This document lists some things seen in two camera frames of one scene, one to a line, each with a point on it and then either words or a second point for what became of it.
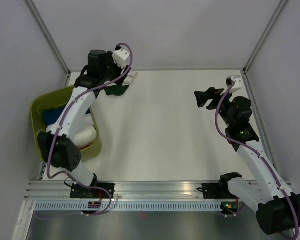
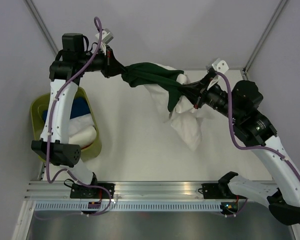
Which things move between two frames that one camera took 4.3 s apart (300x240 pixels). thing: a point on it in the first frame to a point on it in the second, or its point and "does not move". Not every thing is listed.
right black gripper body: [214, 104] to [202, 90]
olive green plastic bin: [53, 100] does not move
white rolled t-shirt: [86, 134] does not move
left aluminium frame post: [47, 33] does not move
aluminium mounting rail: [45, 190] does not move
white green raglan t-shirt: [112, 89] to [165, 82]
